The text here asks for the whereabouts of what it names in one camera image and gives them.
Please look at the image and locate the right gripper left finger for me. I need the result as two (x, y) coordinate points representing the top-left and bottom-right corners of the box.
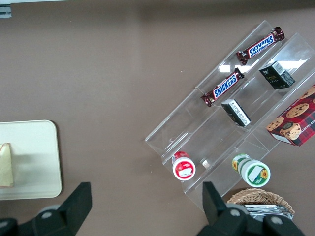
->
(31, 181), (93, 236)

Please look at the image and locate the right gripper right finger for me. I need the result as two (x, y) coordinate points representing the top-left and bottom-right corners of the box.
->
(196, 181), (265, 236)

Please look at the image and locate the triangle sandwich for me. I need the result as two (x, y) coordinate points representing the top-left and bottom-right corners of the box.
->
(0, 143), (15, 189)

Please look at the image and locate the light wicker basket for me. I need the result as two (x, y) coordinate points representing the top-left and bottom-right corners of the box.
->
(226, 188), (296, 216)

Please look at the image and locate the aluminium foil tray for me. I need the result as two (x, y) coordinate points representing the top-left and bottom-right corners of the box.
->
(243, 204), (294, 222)

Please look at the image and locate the beige plastic tray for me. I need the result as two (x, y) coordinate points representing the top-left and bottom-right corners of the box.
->
(0, 119), (63, 201)

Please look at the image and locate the green lid yoghurt cup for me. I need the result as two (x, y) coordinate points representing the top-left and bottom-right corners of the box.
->
(231, 153), (272, 188)

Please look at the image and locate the red lid yoghurt cup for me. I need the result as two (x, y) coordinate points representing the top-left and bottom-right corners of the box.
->
(171, 150), (196, 181)

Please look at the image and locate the clear acrylic stepped stand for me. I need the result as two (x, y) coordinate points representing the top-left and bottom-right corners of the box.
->
(144, 20), (315, 213)

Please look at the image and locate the small black carton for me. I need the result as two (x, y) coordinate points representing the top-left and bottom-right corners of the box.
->
(220, 98), (252, 128)
(258, 60), (296, 90)

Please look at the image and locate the red tartan cookie box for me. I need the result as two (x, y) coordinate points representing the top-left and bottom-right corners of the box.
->
(266, 84), (315, 148)

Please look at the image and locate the Snickers chocolate bar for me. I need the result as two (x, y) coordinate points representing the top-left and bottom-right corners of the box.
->
(236, 26), (286, 66)
(200, 68), (246, 108)

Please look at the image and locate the small white grey device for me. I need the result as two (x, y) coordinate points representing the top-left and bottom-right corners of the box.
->
(0, 3), (12, 19)

